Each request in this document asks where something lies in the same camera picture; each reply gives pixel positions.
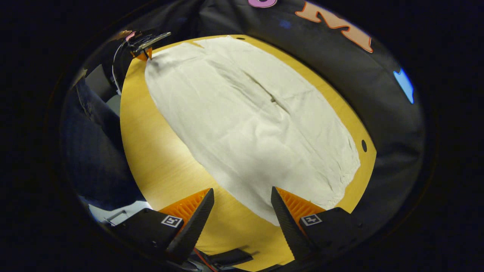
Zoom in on person's dark blue trousers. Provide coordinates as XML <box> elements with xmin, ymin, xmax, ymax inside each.
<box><xmin>62</xmin><ymin>77</ymin><xmax>146</xmax><ymax>211</ymax></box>

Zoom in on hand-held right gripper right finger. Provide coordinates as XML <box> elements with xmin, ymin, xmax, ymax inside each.
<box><xmin>270</xmin><ymin>186</ymin><xmax>369</xmax><ymax>265</ymax></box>

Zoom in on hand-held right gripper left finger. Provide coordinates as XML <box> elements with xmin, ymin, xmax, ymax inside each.
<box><xmin>112</xmin><ymin>188</ymin><xmax>215</xmax><ymax>265</ymax></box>

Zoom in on white jeans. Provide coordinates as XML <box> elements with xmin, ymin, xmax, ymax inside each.
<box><xmin>144</xmin><ymin>36</ymin><xmax>361</xmax><ymax>227</ymax></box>

